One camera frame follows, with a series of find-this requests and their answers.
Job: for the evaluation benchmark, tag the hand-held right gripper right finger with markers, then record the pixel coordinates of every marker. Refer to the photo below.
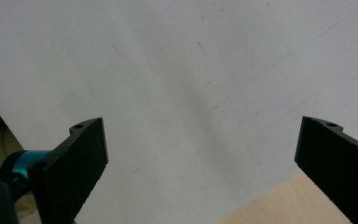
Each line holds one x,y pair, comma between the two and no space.
338,165

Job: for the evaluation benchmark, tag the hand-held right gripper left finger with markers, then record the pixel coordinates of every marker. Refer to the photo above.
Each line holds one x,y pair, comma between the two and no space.
71,174

